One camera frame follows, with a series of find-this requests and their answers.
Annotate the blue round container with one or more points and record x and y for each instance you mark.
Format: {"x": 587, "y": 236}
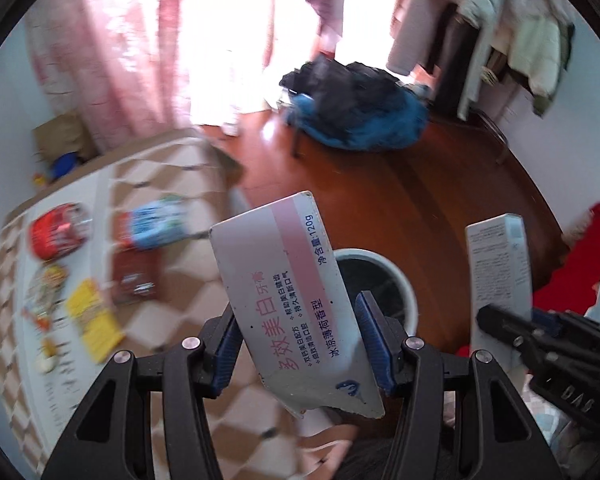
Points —
{"x": 64, "y": 165}

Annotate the red pillow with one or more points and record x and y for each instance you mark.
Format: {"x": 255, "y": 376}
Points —
{"x": 573, "y": 286}

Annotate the yellow flat box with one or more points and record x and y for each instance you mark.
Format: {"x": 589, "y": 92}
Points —
{"x": 101, "y": 334}
{"x": 85, "y": 304}

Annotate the orange striped snack bag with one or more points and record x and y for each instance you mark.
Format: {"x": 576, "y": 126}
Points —
{"x": 43, "y": 296}

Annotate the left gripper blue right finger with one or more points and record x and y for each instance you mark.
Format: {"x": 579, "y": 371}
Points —
{"x": 377, "y": 339}

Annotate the crushed red soda can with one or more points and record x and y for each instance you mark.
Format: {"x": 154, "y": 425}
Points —
{"x": 60, "y": 231}

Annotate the white trash bin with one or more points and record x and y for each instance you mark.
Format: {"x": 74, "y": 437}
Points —
{"x": 362, "y": 270}

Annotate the pink white toothpaste box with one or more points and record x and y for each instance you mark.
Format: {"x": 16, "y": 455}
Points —
{"x": 286, "y": 291}

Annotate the blue and red milk carton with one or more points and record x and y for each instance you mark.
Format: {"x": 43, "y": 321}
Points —
{"x": 155, "y": 224}

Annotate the blue black clothes pile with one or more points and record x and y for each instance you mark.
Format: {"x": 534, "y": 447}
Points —
{"x": 353, "y": 107}

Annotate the hanging clothes on rack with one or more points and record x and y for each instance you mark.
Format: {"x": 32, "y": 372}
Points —
{"x": 464, "y": 44}

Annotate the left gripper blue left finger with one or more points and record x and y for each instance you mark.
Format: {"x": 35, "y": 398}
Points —
{"x": 225, "y": 345}

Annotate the white tall carton box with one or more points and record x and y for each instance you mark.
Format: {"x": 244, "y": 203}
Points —
{"x": 499, "y": 265}

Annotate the dark red snack bag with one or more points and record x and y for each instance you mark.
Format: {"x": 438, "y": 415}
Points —
{"x": 136, "y": 276}

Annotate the brown cardboard box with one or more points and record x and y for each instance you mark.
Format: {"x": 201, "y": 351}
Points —
{"x": 65, "y": 134}

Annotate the checkered bed sheet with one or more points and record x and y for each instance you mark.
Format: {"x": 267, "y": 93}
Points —
{"x": 255, "y": 437}

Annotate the pink floral curtain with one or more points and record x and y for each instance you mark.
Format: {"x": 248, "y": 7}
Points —
{"x": 135, "y": 68}

